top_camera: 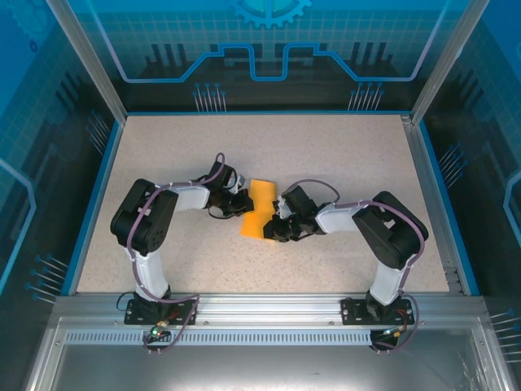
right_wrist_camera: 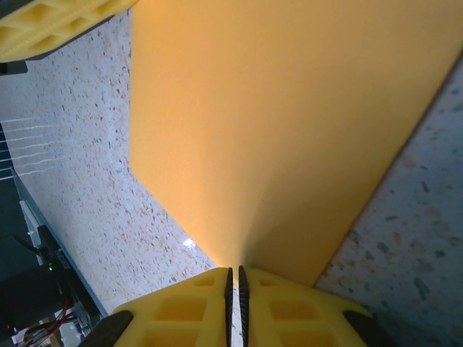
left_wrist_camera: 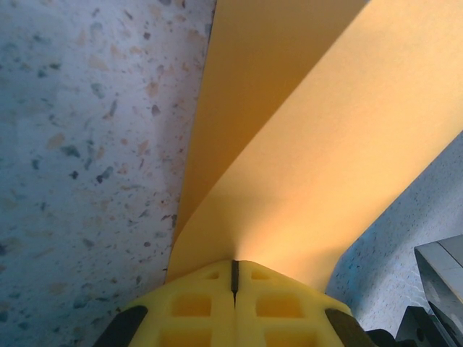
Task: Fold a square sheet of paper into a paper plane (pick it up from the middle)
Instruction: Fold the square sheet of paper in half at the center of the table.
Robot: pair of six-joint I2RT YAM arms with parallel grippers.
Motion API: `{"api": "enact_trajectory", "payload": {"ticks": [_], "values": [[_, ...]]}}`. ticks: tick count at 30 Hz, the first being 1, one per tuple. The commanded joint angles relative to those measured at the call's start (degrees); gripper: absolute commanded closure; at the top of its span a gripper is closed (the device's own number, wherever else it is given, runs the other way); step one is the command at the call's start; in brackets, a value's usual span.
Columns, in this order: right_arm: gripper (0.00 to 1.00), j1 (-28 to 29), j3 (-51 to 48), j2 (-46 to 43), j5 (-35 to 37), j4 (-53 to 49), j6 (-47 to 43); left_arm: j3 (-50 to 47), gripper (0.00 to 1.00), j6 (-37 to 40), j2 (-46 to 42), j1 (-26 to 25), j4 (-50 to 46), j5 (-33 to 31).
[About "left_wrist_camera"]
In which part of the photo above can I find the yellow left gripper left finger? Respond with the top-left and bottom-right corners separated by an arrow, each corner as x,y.
95,259 -> 237,347

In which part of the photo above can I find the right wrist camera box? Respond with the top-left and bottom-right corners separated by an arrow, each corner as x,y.
414,234 -> 463,337

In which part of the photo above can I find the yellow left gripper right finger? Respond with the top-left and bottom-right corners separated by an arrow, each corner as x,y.
234,259 -> 374,347

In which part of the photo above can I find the orange cloth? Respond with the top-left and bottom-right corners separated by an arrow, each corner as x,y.
166,0 -> 463,294

